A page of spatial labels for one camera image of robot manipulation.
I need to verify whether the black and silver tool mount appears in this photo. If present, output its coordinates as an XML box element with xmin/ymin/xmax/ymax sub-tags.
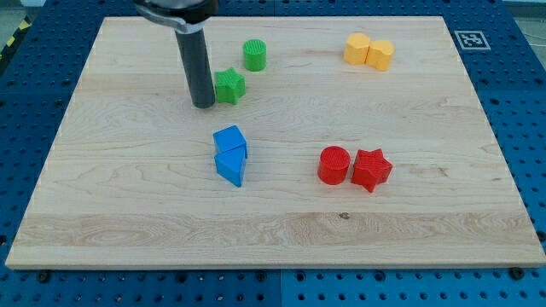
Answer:
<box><xmin>133</xmin><ymin>0</ymin><xmax>219</xmax><ymax>34</ymax></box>

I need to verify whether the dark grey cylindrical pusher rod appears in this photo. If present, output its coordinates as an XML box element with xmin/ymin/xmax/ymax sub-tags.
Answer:
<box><xmin>175</xmin><ymin>29</ymin><xmax>216</xmax><ymax>108</ymax></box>

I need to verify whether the green star block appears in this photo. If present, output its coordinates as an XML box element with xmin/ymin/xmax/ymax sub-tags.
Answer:
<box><xmin>214</xmin><ymin>67</ymin><xmax>246</xmax><ymax>105</ymax></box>

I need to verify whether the red star block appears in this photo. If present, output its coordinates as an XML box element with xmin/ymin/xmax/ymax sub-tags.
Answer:
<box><xmin>351</xmin><ymin>148</ymin><xmax>393</xmax><ymax>193</ymax></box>

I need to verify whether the green cylinder block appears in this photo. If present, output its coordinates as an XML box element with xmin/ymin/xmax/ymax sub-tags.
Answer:
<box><xmin>242</xmin><ymin>39</ymin><xmax>267</xmax><ymax>72</ymax></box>

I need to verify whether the blue cube block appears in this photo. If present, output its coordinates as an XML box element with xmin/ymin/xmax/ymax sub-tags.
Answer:
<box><xmin>212</xmin><ymin>125</ymin><xmax>247</xmax><ymax>155</ymax></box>

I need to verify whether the blue triangle block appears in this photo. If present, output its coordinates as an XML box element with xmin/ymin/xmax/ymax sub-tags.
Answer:
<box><xmin>214</xmin><ymin>147</ymin><xmax>247</xmax><ymax>188</ymax></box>

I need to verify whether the yellow hexagon block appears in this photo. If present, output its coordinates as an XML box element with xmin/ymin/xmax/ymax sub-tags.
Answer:
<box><xmin>343</xmin><ymin>32</ymin><xmax>371</xmax><ymax>65</ymax></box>

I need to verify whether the light wooden board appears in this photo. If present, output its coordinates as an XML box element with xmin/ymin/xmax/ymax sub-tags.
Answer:
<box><xmin>6</xmin><ymin>16</ymin><xmax>545</xmax><ymax>269</ymax></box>

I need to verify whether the red cylinder block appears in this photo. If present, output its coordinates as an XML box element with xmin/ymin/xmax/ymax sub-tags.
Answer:
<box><xmin>317</xmin><ymin>146</ymin><xmax>351</xmax><ymax>185</ymax></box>

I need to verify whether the yellow heart block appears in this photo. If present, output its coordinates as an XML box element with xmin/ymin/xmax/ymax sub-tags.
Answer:
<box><xmin>365</xmin><ymin>40</ymin><xmax>395</xmax><ymax>71</ymax></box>

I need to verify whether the white fiducial marker tag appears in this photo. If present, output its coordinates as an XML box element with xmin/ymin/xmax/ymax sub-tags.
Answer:
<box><xmin>455</xmin><ymin>30</ymin><xmax>491</xmax><ymax>50</ymax></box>

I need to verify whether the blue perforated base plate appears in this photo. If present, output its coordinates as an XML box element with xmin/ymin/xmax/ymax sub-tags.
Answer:
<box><xmin>1</xmin><ymin>1</ymin><xmax>545</xmax><ymax>306</ymax></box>

